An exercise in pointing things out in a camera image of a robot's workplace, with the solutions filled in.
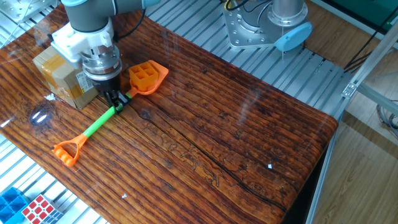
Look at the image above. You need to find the perforated aluminium plate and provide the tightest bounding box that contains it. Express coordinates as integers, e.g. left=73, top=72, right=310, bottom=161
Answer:
left=0, top=0, right=60, bottom=23

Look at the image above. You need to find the aluminium robot mounting plate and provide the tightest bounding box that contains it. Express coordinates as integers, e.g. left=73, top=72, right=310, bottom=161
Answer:
left=223, top=1, right=280, bottom=50

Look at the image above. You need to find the orange toy building block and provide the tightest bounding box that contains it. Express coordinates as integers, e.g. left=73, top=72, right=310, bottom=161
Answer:
left=129, top=61, right=159, bottom=92

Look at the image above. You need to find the aluminium frame rail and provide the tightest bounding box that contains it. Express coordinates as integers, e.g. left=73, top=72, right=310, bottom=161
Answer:
left=357, top=83, right=398, bottom=116

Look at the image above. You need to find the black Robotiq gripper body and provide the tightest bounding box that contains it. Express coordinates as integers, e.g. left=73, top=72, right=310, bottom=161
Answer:
left=91, top=73, right=123, bottom=95

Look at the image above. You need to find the orange toy shovel green handle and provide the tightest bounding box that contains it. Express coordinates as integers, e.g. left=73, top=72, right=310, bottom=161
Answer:
left=51, top=59, right=170, bottom=167

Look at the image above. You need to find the wood grain table mat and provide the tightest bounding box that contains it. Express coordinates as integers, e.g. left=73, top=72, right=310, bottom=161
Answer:
left=0, top=0, right=339, bottom=224

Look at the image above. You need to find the grey coiled cable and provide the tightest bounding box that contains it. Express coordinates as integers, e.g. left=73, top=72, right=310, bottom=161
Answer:
left=376, top=100, right=398, bottom=139

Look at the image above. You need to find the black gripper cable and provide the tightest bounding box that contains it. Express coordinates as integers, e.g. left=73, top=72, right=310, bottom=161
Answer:
left=113, top=8, right=147, bottom=43

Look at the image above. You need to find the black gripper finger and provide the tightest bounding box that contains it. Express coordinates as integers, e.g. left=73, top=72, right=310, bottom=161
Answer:
left=115, top=92, right=131, bottom=113
left=104, top=91, right=118, bottom=110

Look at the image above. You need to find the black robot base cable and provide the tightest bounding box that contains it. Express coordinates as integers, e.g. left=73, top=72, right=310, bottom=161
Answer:
left=226, top=0, right=272, bottom=26

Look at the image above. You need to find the black floor cable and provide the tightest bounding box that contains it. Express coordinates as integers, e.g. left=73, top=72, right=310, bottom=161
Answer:
left=343, top=14, right=398, bottom=74

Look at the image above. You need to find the taped cardboard box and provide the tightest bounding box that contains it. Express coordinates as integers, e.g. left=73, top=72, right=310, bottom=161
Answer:
left=32, top=45, right=100, bottom=110

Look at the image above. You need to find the aluminium frame post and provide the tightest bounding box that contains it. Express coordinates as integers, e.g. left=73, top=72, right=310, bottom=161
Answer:
left=341, top=20, right=398, bottom=100

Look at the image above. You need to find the Rubik's cube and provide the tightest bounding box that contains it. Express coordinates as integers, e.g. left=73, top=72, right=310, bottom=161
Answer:
left=21, top=194, right=65, bottom=224

